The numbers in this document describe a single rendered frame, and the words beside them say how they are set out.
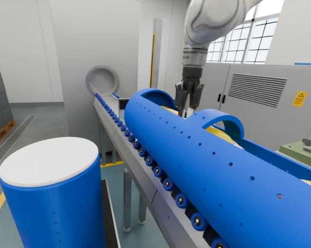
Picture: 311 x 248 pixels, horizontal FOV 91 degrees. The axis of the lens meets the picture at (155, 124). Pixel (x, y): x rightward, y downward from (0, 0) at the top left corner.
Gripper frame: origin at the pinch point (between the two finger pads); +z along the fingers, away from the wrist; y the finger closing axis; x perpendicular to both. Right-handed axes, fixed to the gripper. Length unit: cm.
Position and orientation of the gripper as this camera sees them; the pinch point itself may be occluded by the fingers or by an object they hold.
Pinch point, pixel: (185, 116)
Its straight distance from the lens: 66.8
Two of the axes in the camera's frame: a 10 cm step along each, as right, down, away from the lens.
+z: -0.7, 9.3, 3.6
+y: -8.8, 1.2, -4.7
